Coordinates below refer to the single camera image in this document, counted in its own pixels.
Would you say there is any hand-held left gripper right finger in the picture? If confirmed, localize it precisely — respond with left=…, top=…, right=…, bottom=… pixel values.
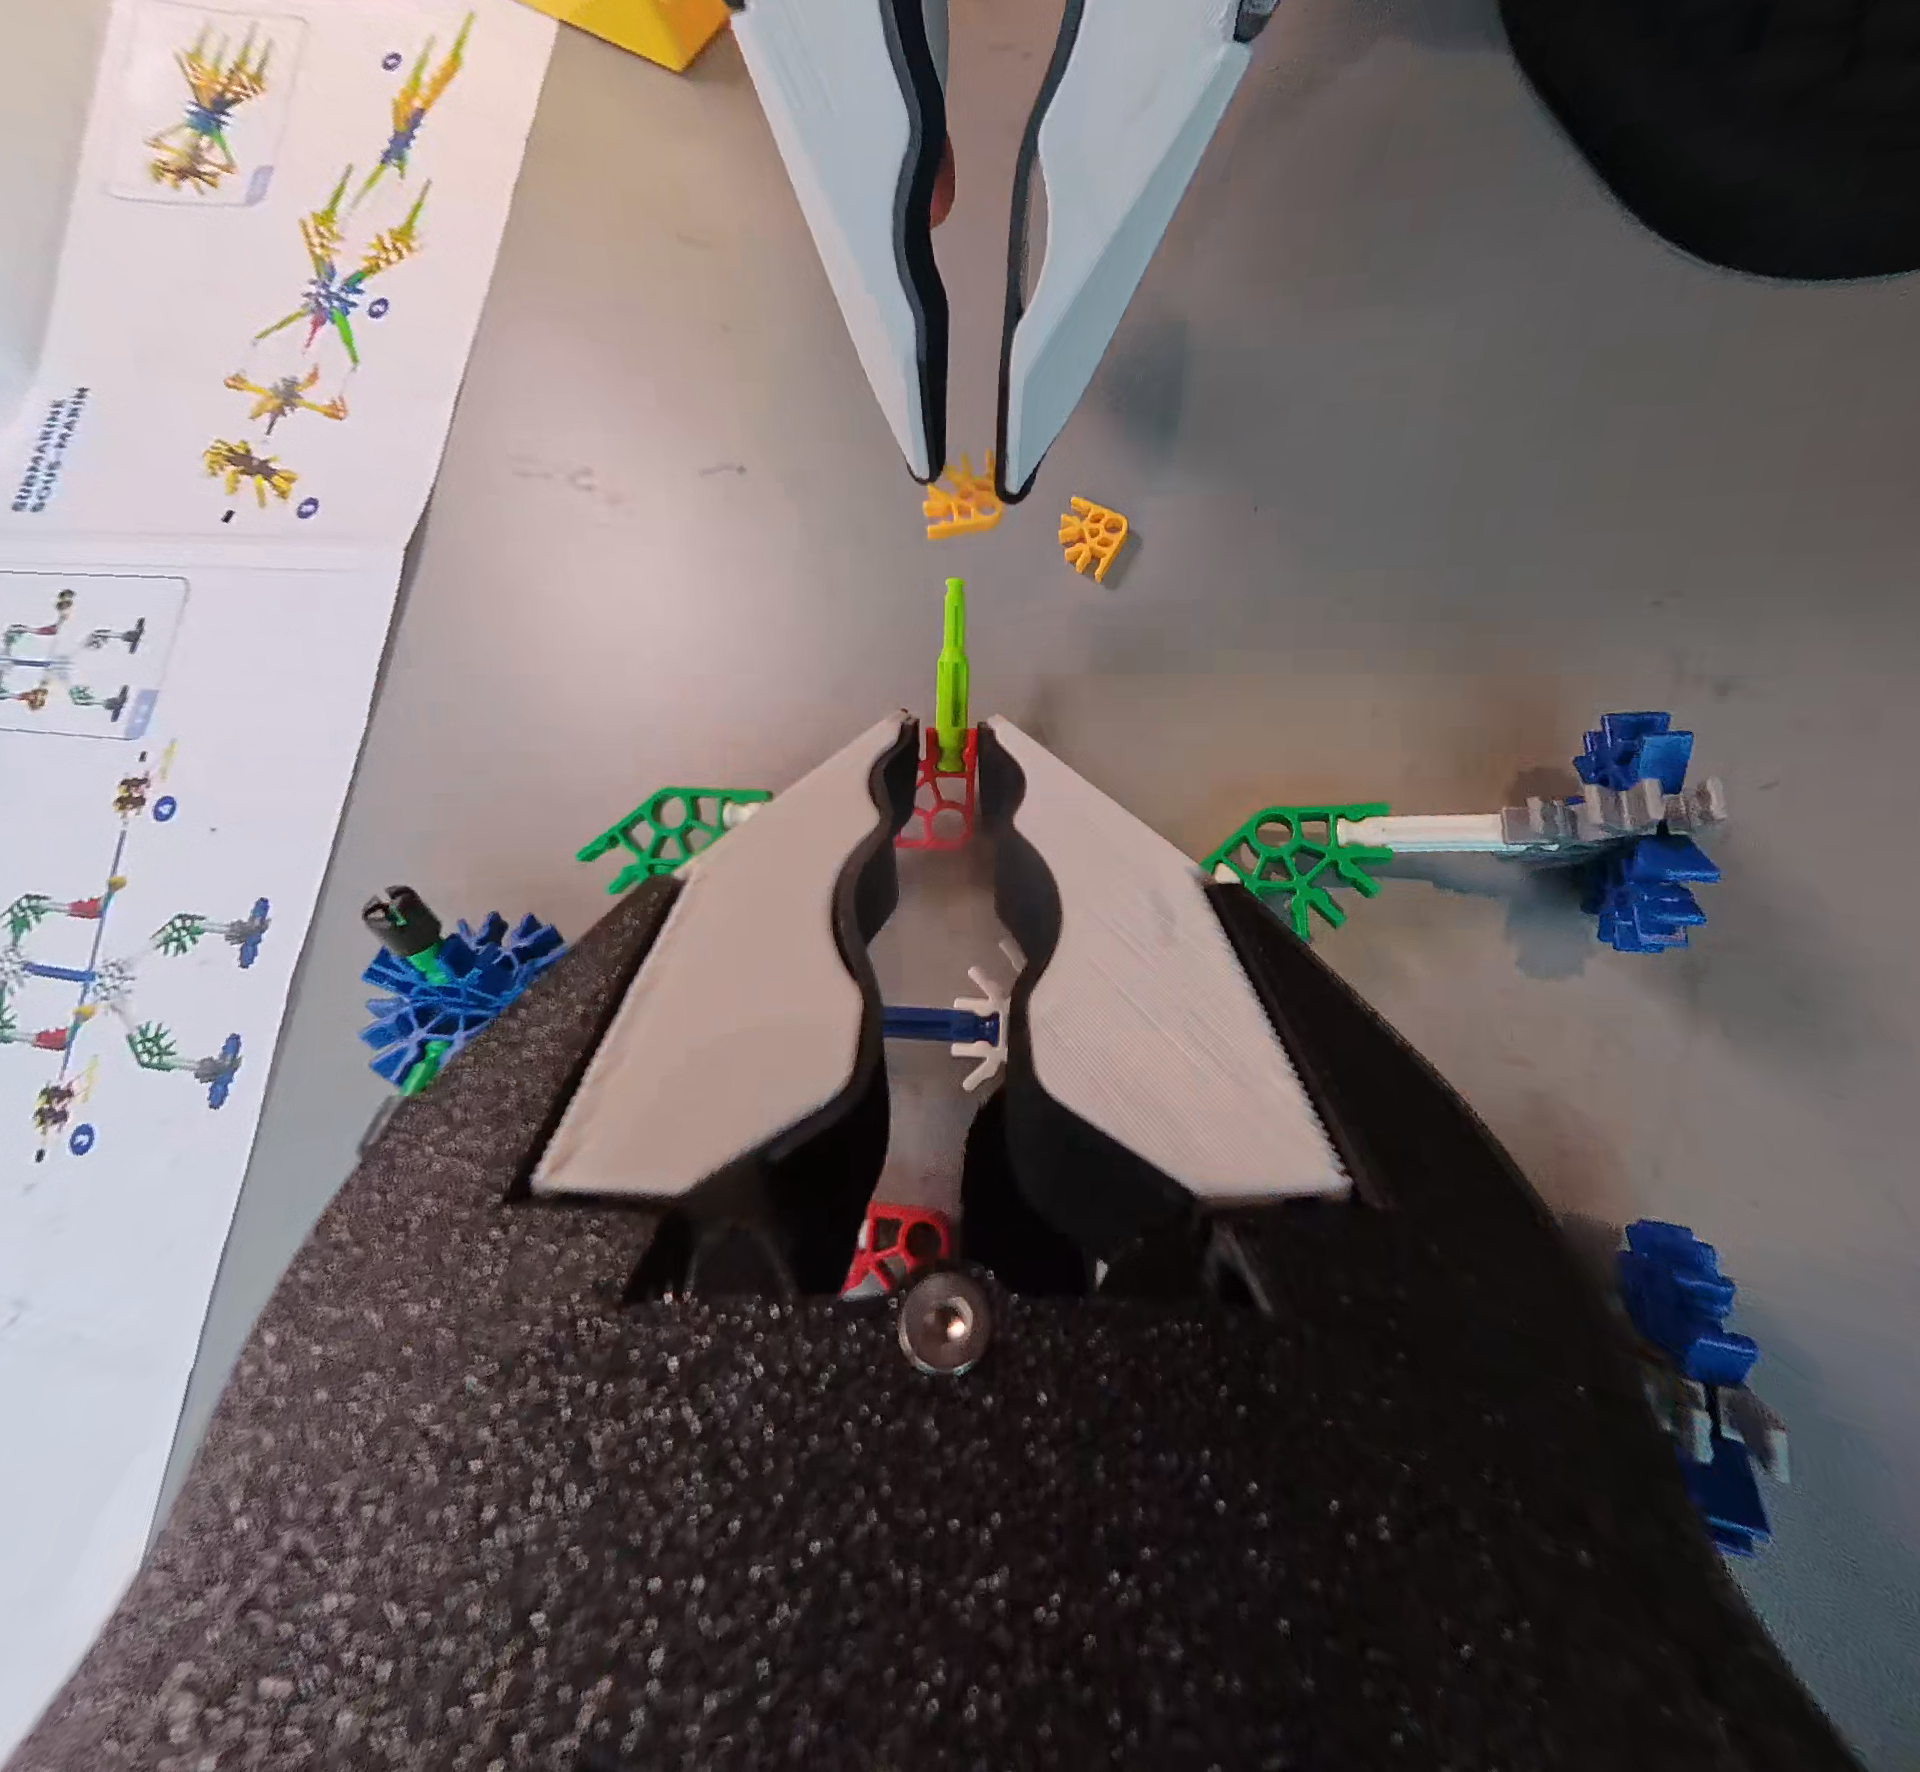
left=967, top=716, right=1349, bottom=1296

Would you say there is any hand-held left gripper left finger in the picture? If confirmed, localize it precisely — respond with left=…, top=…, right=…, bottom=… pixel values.
left=533, top=711, right=921, bottom=1299

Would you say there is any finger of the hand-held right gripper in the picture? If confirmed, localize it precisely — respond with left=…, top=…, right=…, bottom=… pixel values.
left=727, top=0, right=960, bottom=483
left=994, top=0, right=1279, bottom=502

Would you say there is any multicoloured construction toy model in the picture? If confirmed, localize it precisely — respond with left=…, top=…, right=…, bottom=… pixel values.
left=359, top=711, right=1789, bottom=1564

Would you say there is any small orange toy connector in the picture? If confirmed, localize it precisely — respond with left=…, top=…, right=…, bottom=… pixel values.
left=1057, top=497, right=1135, bottom=585
left=922, top=456, right=1005, bottom=544

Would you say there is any lime green toy rod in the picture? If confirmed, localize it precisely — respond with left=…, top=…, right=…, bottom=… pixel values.
left=932, top=576, right=978, bottom=739

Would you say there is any person's right leg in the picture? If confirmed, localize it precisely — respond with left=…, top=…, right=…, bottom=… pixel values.
left=1499, top=0, right=1920, bottom=282

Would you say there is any white instruction sheet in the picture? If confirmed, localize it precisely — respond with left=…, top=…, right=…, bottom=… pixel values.
left=0, top=0, right=560, bottom=1572

